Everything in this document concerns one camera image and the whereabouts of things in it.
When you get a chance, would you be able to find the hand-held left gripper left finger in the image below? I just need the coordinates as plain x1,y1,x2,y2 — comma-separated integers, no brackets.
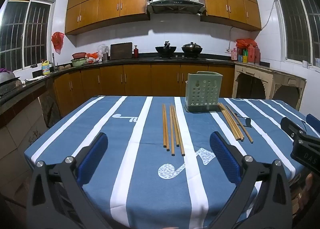
26,133,109,229

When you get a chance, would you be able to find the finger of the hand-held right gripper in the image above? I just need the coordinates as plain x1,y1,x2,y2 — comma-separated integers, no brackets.
305,113,320,134
280,117,307,142

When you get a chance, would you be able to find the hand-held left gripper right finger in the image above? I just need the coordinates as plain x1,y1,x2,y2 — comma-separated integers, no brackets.
209,131,293,229

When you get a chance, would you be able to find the wooden chopstick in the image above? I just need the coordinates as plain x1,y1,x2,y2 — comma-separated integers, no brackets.
162,104,166,148
219,103,242,141
226,105,254,144
222,103,245,141
171,105,180,147
221,103,243,141
174,105,186,156
218,103,239,141
164,104,170,151

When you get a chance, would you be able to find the green perforated chopstick holder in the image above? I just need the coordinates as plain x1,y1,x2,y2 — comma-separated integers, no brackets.
184,71,223,113

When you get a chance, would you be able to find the black wok with utensils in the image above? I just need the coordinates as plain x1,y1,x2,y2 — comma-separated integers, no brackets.
155,41,177,56

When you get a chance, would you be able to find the person's right hand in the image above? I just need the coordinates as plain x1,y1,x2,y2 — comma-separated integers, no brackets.
304,172,320,201

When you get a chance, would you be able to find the cream wooden side table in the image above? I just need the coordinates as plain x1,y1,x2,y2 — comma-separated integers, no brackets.
232,61,307,112

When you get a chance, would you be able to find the blue white striped tablecloth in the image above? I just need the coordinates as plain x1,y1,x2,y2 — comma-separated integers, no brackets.
24,95,320,229

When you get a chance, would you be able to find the row of wooden base cabinets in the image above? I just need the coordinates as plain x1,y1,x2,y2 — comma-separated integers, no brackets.
54,64,235,117

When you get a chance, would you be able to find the red bag over bottles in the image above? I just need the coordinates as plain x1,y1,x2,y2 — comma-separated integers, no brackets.
236,38,258,49

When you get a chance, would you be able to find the red and white plastic bag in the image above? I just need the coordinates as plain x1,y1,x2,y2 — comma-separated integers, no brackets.
86,53,103,64

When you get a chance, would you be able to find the black kitchen countertop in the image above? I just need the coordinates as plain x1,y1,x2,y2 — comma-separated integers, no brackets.
0,53,237,113

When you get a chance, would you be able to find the black gas stove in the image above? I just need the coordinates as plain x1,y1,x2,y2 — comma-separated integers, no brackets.
154,55,208,60

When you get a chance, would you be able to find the clear plastic bag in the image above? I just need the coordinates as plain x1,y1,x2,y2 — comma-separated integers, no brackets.
97,44,109,57

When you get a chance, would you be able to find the dark wooden cutting board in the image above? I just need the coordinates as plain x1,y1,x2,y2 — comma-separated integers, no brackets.
110,42,133,60

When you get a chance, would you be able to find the black wok with lid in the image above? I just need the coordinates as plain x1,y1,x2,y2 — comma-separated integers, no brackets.
181,42,203,56

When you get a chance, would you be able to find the silver pot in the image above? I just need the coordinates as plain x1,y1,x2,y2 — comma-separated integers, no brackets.
0,71,20,86

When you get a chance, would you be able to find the hanging red plastic bag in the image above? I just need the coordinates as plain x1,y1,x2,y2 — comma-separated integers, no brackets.
51,32,65,55

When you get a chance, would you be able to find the barred window with white frame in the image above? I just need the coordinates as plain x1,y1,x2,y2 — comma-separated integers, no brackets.
0,0,55,71
271,0,320,67

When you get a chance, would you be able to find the white wall cable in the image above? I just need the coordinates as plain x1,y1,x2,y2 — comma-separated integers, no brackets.
229,0,278,51

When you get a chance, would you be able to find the row of wooden wall cabinets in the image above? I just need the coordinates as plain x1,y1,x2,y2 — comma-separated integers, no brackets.
64,0,262,36

